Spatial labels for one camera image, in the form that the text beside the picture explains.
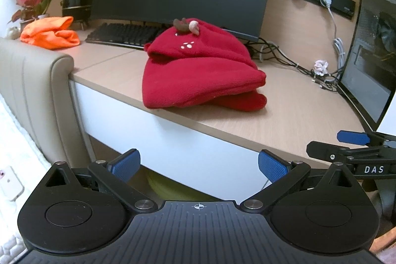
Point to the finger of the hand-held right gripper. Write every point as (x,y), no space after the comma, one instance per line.
(328,151)
(352,137)

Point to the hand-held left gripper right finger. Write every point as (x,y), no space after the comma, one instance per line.
(273,166)

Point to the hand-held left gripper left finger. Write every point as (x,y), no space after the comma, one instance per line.
(125,165)

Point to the red fleece hooded garment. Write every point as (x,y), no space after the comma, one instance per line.
(201,75)

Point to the white computer case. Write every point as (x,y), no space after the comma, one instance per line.
(371,66)

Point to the white smartphone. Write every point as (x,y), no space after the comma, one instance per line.
(10,185)

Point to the beige padded headboard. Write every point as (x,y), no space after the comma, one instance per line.
(27,90)

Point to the white quilted bedding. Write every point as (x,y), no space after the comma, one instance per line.
(9,220)

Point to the black keyboard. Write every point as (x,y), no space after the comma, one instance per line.
(123,35)

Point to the orange cloth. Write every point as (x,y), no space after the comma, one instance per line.
(49,32)

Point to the small white figurine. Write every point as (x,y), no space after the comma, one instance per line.
(13,32)

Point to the potted plant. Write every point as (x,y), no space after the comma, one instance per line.
(29,1)

